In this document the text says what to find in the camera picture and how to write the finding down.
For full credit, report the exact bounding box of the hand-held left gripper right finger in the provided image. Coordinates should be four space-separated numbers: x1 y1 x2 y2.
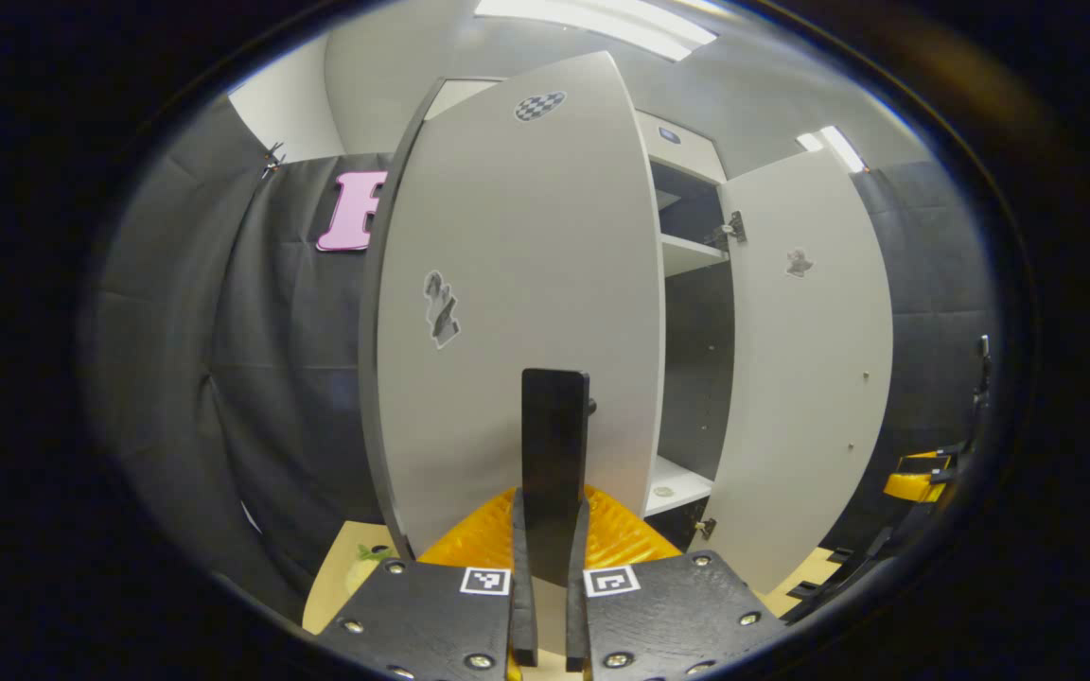
564 487 787 681

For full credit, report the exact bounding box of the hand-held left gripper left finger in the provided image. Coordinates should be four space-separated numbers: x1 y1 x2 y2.
313 487 538 681

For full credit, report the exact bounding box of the grey cabinet door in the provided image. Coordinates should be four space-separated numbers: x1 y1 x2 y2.
696 149 894 595
359 52 667 587

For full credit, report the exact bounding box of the grey double-door shoe cabinet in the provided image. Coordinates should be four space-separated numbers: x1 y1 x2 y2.
422 78 740 554

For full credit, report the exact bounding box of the white cabinet shelf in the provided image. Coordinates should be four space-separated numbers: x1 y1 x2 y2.
663 234 729 277
644 456 714 516

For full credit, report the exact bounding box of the yellow plush toy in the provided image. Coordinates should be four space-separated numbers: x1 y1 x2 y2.
346 541 399 592

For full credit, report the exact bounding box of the black backdrop cloth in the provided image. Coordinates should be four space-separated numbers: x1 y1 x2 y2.
86 95 1000 625

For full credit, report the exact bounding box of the small ceiling light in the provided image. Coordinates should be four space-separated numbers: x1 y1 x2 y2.
796 125 868 174

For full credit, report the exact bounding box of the large ceiling light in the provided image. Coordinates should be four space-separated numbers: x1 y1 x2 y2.
474 0 718 62

